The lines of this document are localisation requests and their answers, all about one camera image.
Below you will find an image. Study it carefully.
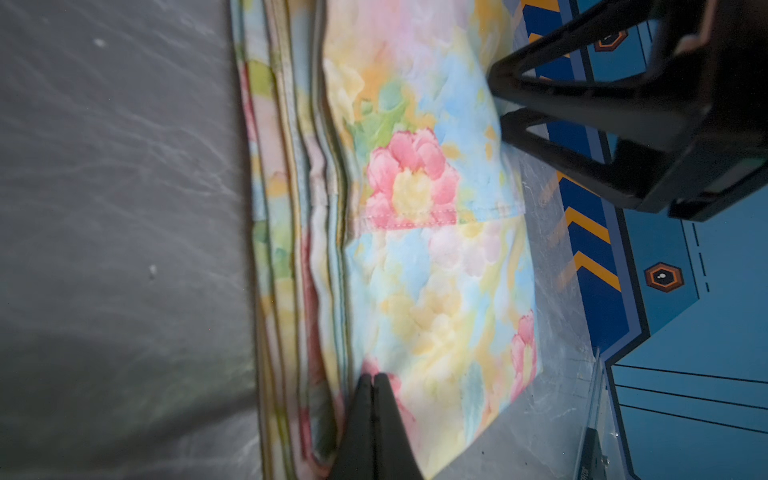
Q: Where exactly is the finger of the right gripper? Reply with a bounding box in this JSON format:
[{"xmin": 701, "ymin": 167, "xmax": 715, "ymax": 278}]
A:
[
  {"xmin": 488, "ymin": 1, "xmax": 708, "ymax": 150},
  {"xmin": 501, "ymin": 108, "xmax": 654, "ymax": 210}
]

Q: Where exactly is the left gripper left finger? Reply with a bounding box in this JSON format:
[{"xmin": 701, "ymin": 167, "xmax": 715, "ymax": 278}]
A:
[{"xmin": 328, "ymin": 374, "xmax": 376, "ymax": 480}]

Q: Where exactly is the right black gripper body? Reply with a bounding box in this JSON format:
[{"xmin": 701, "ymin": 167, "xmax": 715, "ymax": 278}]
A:
[{"xmin": 646, "ymin": 1, "xmax": 767, "ymax": 222}]

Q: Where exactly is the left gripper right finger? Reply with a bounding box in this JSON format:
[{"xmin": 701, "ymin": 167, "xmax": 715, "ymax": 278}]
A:
[{"xmin": 373, "ymin": 373, "xmax": 423, "ymax": 480}]

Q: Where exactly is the floral pastel skirt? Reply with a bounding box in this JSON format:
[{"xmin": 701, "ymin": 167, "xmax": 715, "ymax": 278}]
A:
[{"xmin": 230, "ymin": 1, "xmax": 540, "ymax": 479}]

